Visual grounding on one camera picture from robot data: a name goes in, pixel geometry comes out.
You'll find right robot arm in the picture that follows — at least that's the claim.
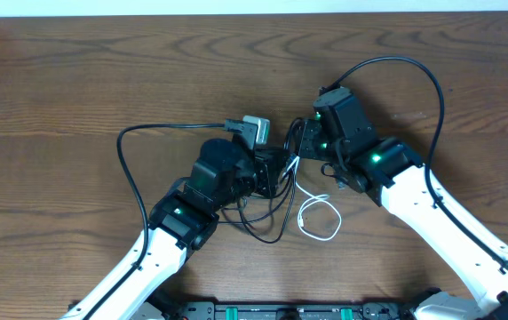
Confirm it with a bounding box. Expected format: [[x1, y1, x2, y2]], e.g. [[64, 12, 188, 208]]
[[299, 87, 508, 319]]

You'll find white cable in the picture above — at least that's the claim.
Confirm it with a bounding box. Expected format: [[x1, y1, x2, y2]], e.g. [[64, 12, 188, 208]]
[[282, 154, 343, 243]]

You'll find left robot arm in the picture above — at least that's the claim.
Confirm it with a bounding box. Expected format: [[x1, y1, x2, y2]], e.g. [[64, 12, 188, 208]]
[[64, 139, 289, 319]]

